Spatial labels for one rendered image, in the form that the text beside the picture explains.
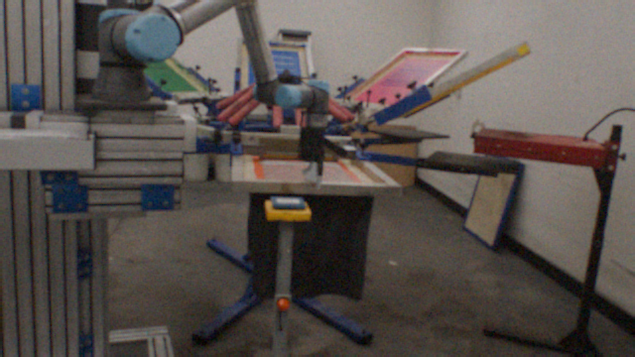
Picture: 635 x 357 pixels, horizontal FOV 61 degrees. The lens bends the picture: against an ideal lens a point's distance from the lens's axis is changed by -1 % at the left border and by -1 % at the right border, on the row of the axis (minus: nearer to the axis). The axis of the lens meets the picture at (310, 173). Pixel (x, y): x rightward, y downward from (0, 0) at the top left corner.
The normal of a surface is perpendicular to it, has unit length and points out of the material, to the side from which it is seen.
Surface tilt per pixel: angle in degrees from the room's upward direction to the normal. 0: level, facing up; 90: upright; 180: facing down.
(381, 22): 90
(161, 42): 94
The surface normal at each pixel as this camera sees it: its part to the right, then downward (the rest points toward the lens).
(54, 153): 0.33, 0.21
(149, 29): 0.60, 0.28
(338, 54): 0.13, 0.20
